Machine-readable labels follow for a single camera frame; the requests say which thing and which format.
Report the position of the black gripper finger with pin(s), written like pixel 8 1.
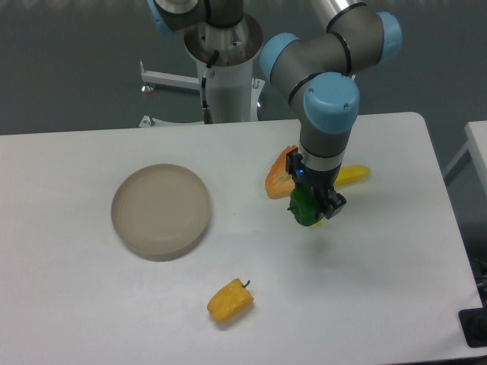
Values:
pixel 333 204
pixel 293 164

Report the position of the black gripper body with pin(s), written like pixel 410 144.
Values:
pixel 319 182

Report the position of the green bell pepper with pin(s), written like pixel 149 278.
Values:
pixel 305 206

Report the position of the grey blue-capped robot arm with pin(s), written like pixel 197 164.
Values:
pixel 314 77

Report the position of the yellow bell pepper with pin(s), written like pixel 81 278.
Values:
pixel 230 301

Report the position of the yellow banana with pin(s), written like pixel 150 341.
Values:
pixel 352 174

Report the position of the beige round plate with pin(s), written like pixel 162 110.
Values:
pixel 161 212

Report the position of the white side table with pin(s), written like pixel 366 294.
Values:
pixel 474 149

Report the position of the black device at edge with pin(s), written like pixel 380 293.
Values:
pixel 473 321

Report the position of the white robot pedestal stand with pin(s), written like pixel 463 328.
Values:
pixel 224 57

